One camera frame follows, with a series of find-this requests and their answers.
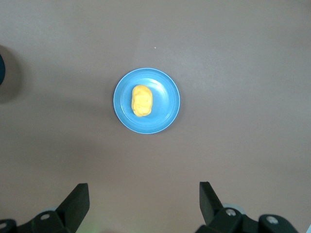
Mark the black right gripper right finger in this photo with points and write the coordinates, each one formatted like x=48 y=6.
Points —
x=213 y=211

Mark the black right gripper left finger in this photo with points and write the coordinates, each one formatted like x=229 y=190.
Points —
x=73 y=208

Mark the yellow potato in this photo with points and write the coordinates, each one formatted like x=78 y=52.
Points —
x=142 y=100

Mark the blue round plate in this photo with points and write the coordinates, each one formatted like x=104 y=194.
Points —
x=165 y=116

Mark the brown table cloth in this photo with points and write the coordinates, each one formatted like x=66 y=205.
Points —
x=218 y=60

